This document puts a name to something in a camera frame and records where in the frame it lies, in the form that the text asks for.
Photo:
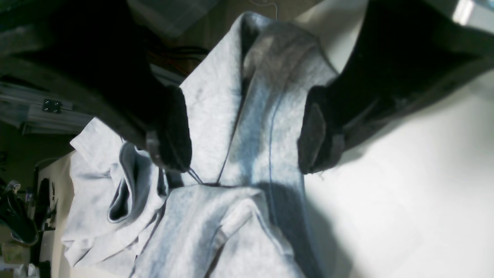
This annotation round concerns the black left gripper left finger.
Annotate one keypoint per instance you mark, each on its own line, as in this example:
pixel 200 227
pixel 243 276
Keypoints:
pixel 89 52

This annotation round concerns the grey T-shirt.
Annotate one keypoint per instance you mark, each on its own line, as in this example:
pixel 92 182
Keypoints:
pixel 239 211

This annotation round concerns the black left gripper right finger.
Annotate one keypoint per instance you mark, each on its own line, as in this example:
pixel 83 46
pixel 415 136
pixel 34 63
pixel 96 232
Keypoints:
pixel 409 55

